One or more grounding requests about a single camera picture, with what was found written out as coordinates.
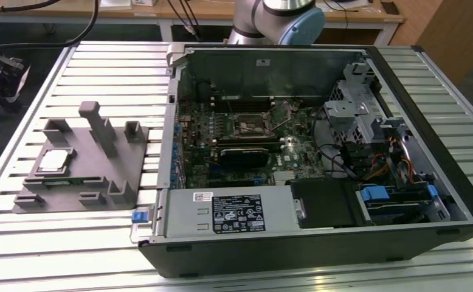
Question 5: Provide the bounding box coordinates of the white cardboard box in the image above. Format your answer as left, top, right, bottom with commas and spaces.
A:
98, 0, 133, 12

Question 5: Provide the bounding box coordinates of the thin black hanging cable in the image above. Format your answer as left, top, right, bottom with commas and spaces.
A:
165, 0, 202, 42

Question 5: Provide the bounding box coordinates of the wooden cabinet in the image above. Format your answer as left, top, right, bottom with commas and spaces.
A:
389, 0, 473, 85

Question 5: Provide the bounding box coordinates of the hard disk in blue carrier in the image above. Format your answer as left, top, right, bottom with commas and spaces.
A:
355, 184, 441, 226

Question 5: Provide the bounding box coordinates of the green RAM stick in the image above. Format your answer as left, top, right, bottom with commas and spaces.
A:
40, 176, 104, 187

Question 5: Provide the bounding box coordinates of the black camera cable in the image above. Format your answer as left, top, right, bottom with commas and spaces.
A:
0, 0, 101, 64

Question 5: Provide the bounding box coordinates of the blue release latch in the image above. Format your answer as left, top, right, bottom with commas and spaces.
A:
132, 209, 150, 224

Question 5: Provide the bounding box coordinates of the CPU socket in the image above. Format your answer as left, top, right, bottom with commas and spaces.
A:
228, 112, 270, 137

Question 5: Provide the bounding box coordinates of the silver disk bay cage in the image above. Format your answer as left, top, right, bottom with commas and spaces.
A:
322, 62, 385, 144

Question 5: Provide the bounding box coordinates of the metal socket cover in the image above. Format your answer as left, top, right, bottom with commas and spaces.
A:
263, 99, 299, 131

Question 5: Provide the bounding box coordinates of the grey parts rack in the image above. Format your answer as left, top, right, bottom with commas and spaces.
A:
12, 100, 150, 214

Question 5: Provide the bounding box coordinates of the black graphics card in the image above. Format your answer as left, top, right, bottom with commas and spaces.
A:
214, 146, 270, 169

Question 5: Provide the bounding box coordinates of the silver CPU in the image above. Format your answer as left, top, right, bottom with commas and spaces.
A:
40, 149, 73, 171

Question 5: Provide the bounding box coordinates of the coloured power wire bundle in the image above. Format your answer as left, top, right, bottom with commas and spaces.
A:
359, 136, 418, 184

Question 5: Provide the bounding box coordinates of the black open PC case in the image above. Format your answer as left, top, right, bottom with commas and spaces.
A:
137, 42, 473, 279

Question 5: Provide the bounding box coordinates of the small black desk item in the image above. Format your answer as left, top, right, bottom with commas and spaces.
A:
381, 1, 401, 15

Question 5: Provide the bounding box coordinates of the green motherboard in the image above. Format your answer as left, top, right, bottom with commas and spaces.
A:
174, 96, 329, 189

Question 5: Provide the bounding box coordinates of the black internal cable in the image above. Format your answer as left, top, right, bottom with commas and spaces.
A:
315, 142, 362, 181

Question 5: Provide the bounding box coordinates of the wooden desk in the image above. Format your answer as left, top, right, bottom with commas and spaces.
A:
0, 0, 407, 46

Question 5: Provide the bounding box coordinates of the silver chipset heat sink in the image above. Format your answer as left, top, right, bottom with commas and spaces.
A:
273, 169, 298, 186

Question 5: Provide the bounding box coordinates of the silver power supply unit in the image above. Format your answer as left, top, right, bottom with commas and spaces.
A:
162, 185, 302, 243

